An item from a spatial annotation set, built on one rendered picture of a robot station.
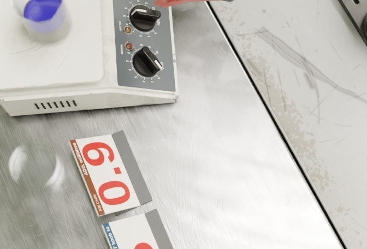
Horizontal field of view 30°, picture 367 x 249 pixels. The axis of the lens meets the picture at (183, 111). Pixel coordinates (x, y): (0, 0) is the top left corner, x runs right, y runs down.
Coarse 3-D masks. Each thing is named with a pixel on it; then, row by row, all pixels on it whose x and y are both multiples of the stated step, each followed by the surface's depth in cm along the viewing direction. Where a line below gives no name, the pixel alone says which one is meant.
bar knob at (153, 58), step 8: (144, 48) 76; (136, 56) 76; (144, 56) 76; (152, 56) 76; (136, 64) 76; (144, 64) 76; (152, 64) 76; (160, 64) 76; (144, 72) 76; (152, 72) 76
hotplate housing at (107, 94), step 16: (112, 0) 78; (112, 16) 77; (112, 32) 76; (112, 48) 76; (112, 64) 75; (112, 80) 74; (176, 80) 79; (0, 96) 74; (16, 96) 74; (32, 96) 74; (48, 96) 74; (64, 96) 74; (80, 96) 75; (96, 96) 75; (112, 96) 76; (128, 96) 76; (144, 96) 76; (160, 96) 77; (176, 96) 79; (16, 112) 78; (32, 112) 78; (48, 112) 79
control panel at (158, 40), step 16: (128, 0) 79; (144, 0) 80; (128, 16) 78; (144, 32) 78; (160, 32) 79; (160, 48) 79; (128, 64) 76; (128, 80) 75; (144, 80) 76; (160, 80) 77
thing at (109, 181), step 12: (84, 144) 76; (96, 144) 77; (108, 144) 78; (84, 156) 75; (96, 156) 76; (108, 156) 77; (96, 168) 75; (108, 168) 76; (120, 168) 77; (96, 180) 74; (108, 180) 75; (120, 180) 76; (108, 192) 75; (120, 192) 76; (108, 204) 74; (120, 204) 75; (132, 204) 76
